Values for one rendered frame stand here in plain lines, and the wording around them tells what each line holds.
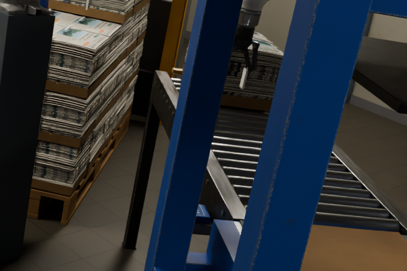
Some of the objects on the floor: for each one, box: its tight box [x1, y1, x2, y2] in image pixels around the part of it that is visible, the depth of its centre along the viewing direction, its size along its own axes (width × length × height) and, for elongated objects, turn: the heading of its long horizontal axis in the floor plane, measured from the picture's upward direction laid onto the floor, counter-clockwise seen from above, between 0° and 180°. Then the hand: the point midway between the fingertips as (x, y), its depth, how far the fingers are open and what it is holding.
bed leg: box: [122, 98, 160, 250], centre depth 324 cm, size 6×6×68 cm
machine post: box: [144, 0, 250, 271], centre depth 181 cm, size 9×9×155 cm
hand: (231, 80), depth 264 cm, fingers open, 9 cm apart
